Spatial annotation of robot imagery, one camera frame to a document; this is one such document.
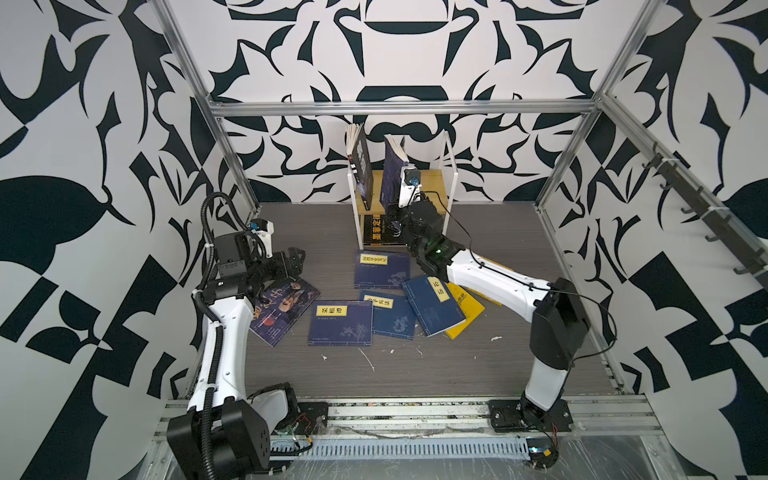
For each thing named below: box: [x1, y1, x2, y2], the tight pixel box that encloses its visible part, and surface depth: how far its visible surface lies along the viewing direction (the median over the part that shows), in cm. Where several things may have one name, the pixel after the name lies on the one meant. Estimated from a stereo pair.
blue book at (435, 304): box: [401, 275, 466, 337], surface depth 91 cm
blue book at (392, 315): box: [359, 290, 415, 340], surface depth 91 cm
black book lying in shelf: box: [363, 214, 406, 247], surface depth 107 cm
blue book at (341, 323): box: [307, 300, 373, 346], surface depth 91 cm
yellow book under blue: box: [446, 282, 486, 340], surface depth 91 cm
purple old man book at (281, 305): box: [249, 277, 321, 347], surface depth 93 cm
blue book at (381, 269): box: [354, 250, 411, 289], surface depth 101 cm
